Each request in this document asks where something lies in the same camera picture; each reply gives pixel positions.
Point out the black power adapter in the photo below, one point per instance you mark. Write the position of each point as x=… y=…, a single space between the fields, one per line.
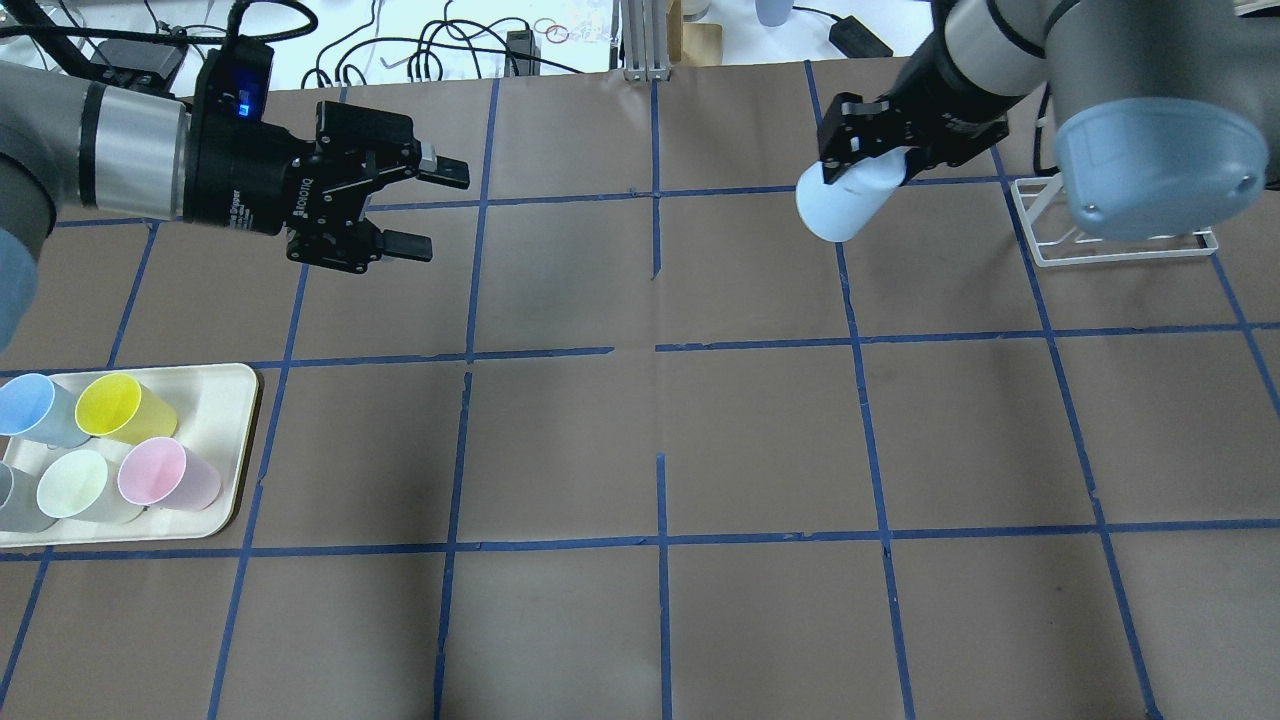
x=855 y=40

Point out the pink plastic cup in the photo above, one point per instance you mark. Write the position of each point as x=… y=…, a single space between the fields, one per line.
x=162 y=473

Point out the blue cup on side table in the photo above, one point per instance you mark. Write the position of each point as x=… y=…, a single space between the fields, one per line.
x=773 y=13

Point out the aluminium frame post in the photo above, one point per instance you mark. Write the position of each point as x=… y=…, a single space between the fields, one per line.
x=643 y=48

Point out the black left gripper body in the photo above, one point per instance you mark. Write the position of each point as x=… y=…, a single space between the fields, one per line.
x=243 y=178

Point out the yellow plastic cup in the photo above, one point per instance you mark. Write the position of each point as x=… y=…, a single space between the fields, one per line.
x=118 y=407

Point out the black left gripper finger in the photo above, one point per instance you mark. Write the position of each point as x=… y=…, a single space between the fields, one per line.
x=434 y=168
x=400 y=245

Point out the blue plastic cup on tray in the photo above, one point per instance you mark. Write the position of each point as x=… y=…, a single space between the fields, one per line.
x=35 y=408

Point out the white wire cup rack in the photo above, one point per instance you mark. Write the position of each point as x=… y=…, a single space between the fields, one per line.
x=1055 y=240

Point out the light blue plastic cup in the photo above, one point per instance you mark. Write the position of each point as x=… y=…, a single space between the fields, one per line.
x=836 y=212

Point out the wooden mug tree stand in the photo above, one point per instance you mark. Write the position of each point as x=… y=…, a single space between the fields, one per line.
x=691 y=41

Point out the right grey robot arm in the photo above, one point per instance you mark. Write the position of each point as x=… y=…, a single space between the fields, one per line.
x=1165 y=111

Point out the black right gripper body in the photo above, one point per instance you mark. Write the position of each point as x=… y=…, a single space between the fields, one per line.
x=948 y=117

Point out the cream green plastic cup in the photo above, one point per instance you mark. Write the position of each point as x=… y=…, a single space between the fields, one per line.
x=81 y=486

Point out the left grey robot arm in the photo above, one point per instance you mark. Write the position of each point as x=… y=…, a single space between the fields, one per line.
x=69 y=140

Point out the cream plastic tray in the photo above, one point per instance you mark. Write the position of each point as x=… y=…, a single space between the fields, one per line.
x=216 y=408

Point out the grey plastic cup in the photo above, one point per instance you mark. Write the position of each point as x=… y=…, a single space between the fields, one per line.
x=20 y=512

